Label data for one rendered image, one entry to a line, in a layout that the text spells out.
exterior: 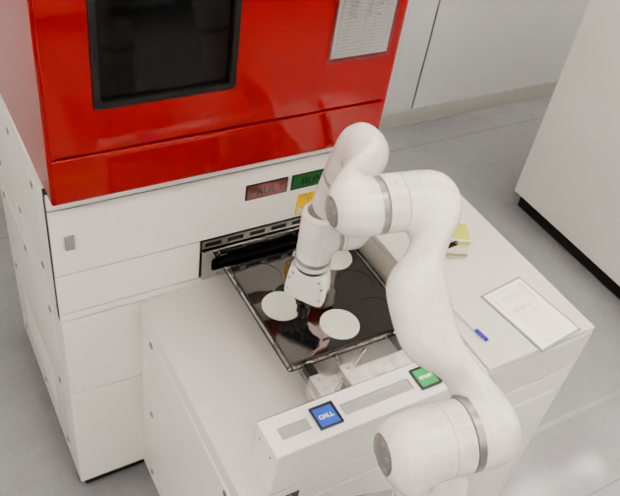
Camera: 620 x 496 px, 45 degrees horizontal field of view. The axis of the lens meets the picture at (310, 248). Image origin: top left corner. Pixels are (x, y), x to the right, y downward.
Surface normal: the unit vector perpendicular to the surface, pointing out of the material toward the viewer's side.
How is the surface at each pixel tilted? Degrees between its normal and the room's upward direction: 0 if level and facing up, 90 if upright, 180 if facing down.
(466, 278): 0
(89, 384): 90
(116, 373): 90
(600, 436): 0
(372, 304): 0
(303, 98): 90
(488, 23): 90
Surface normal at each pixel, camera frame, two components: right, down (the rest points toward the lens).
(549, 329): 0.14, -0.73
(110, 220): 0.48, 0.63
